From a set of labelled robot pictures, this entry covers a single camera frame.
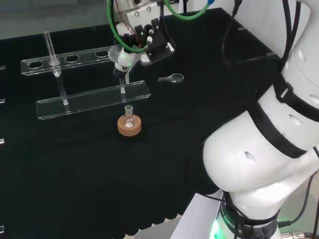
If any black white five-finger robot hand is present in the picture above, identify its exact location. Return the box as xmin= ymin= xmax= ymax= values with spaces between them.
xmin=112 ymin=18 xmax=166 ymax=77

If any clear acrylic funnel stand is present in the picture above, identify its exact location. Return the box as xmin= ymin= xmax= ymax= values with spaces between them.
xmin=20 ymin=30 xmax=152 ymax=120

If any small glass round-bottom flask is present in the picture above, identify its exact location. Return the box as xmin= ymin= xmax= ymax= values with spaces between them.
xmin=122 ymin=105 xmax=137 ymax=129

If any black bench cloth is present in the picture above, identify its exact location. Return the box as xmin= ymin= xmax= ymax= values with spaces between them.
xmin=0 ymin=7 xmax=285 ymax=236

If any green cable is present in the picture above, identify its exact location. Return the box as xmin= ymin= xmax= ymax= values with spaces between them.
xmin=106 ymin=0 xmax=215 ymax=53

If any cork flask ring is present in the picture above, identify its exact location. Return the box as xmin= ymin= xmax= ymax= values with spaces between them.
xmin=117 ymin=115 xmax=142 ymax=136

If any black cable with plug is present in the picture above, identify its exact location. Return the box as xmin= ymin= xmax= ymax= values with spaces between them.
xmin=221 ymin=0 xmax=244 ymax=66

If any thin black base cable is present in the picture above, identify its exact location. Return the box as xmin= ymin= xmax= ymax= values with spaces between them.
xmin=278 ymin=171 xmax=319 ymax=228

